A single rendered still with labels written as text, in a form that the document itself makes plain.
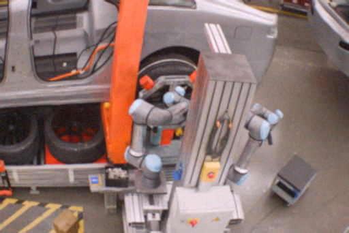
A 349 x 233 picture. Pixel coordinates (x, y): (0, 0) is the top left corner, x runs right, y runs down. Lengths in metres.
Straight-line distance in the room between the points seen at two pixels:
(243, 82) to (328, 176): 2.96
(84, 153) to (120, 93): 0.89
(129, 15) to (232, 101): 0.94
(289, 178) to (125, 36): 2.19
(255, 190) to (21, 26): 2.85
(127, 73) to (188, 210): 1.06
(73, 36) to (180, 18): 1.36
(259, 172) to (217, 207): 2.04
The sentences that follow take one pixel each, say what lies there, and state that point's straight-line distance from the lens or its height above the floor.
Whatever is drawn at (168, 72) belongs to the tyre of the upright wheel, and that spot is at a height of 1.14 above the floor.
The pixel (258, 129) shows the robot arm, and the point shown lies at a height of 1.42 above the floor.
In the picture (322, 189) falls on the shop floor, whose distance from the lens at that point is 4.72.
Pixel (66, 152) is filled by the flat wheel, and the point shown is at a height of 0.45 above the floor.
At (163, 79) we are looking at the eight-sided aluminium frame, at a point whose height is 1.12.
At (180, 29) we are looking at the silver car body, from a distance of 3.51.
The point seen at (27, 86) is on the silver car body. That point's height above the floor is 0.97.
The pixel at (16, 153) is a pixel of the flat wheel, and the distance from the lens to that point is 3.80.
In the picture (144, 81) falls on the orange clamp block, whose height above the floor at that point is 1.11.
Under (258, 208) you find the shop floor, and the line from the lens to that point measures 4.24.
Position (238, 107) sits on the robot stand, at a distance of 2.22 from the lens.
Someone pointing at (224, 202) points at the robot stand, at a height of 1.23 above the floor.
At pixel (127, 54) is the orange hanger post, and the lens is 2.90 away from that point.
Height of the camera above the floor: 3.25
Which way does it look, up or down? 42 degrees down
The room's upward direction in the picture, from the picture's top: 11 degrees clockwise
